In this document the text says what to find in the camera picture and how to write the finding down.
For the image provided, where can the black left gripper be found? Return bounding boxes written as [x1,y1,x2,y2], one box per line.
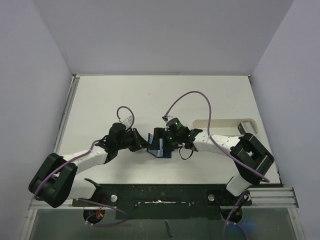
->
[116,127,151,152]

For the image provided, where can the blue leather card holder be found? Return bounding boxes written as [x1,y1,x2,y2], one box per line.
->
[146,138,172,159]

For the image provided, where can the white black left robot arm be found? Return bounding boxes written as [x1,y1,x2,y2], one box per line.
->
[28,122,150,208]

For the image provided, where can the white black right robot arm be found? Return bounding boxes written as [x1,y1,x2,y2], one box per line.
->
[147,117,275,205]

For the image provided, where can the white plastic card tray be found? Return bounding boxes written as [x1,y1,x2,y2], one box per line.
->
[191,118,260,137]

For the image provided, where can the black leaning credit card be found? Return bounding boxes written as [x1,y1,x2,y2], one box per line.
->
[237,121,246,135]

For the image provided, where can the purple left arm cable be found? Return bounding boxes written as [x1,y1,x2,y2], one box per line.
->
[33,106,136,228]

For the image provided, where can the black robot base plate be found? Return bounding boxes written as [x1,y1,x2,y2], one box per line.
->
[72,184,252,220]

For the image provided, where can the aluminium frame rail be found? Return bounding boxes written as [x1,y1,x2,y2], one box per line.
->
[244,187,299,208]

